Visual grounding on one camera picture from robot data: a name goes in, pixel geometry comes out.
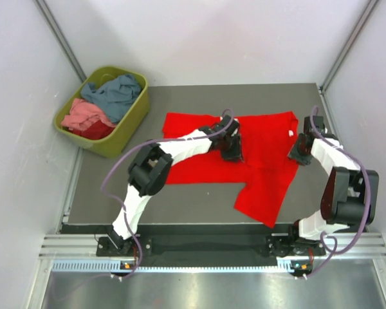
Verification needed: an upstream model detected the bright red t-shirt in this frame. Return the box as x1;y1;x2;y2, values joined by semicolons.
167;111;299;228

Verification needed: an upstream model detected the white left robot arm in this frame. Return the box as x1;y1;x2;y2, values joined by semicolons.
101;115;242;256

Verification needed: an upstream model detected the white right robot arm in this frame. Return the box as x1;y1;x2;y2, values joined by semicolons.
287;116;379;255

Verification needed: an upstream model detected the green plastic laundry bin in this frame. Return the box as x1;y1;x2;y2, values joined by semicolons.
53;66;150;158

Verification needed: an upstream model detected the blue-grey t-shirt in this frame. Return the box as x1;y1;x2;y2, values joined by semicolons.
80;74;142;124

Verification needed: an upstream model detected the dark red t-shirt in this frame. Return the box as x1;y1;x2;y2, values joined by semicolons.
69;121;114;140

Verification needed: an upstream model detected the pink t-shirt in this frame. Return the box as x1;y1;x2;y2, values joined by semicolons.
61;98;116;131

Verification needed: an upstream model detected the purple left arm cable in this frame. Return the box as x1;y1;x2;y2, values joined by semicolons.
101;108;235;281

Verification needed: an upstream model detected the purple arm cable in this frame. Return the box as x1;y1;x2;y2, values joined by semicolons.
304;105;372;280
101;108;235;281

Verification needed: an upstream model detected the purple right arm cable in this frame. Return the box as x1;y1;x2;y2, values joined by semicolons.
304;105;372;280

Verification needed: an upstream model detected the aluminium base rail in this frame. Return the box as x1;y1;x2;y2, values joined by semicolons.
39;232;386;259

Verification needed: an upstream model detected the white slotted cable duct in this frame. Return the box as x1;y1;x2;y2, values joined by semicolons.
52;259;313;274

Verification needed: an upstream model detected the left aluminium corner post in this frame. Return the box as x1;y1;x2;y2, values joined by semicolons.
33;0;87;82

